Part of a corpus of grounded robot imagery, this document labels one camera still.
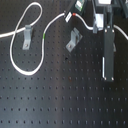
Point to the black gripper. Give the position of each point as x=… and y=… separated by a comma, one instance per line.
x=103, y=12

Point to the right grey cable clip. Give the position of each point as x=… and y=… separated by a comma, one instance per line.
x=75, y=39

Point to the grey cable clip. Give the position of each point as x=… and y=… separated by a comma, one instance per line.
x=27, y=37
x=75, y=39

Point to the left grey cable clip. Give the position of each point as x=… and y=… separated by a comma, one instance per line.
x=27, y=37

